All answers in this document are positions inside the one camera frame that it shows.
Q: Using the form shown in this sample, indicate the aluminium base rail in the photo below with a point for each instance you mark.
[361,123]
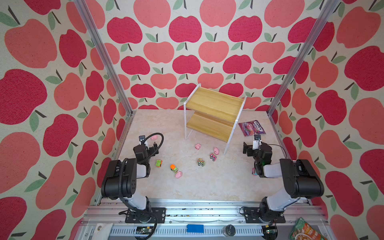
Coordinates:
[109,218]

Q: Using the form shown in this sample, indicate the orange green toy truck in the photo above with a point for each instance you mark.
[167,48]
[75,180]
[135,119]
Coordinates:
[174,168]

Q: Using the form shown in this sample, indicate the blue tape block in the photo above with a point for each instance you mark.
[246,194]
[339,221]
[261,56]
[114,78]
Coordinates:
[193,228]

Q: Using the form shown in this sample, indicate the green snack packet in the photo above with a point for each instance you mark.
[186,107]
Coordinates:
[304,231]

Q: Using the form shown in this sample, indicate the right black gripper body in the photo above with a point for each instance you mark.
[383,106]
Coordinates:
[250,148]

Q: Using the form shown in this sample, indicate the round black knob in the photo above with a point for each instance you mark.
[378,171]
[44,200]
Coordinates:
[229,231]

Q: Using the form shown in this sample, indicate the pink pig toy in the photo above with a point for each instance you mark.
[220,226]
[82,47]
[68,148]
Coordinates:
[179,174]
[216,151]

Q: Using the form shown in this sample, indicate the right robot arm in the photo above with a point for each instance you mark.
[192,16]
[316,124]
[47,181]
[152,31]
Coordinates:
[300,180]

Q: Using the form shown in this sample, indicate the green pink toy bus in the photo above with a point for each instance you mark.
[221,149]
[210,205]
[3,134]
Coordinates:
[201,162]

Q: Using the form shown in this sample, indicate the left aluminium frame post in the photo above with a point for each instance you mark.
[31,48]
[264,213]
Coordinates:
[90,24]

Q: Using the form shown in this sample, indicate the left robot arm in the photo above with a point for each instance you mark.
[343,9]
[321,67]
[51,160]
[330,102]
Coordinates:
[120,180]

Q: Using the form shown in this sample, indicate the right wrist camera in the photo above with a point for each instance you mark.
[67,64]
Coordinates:
[256,141]

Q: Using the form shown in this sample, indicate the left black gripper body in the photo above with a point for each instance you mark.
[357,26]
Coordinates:
[142,151]

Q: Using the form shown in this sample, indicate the aluminium frame post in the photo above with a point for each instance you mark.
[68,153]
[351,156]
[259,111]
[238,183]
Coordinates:
[90,24]
[319,24]

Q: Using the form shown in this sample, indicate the wooden two-tier shelf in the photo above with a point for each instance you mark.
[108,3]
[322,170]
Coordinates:
[212,113]

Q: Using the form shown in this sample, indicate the purple candy bag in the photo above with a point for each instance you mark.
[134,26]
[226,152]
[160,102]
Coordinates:
[251,128]

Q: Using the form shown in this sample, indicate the right aluminium frame post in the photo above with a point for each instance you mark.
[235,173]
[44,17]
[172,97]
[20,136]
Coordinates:
[319,24]

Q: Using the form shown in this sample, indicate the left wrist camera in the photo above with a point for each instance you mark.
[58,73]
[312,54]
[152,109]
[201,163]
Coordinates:
[142,139]

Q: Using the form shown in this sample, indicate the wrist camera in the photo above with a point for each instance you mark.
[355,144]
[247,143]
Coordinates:
[256,141]
[142,139]

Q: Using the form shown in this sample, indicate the pink teal toy car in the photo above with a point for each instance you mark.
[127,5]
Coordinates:
[254,172]

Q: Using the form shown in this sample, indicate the green toy car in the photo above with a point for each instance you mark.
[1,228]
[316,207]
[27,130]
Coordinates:
[159,163]

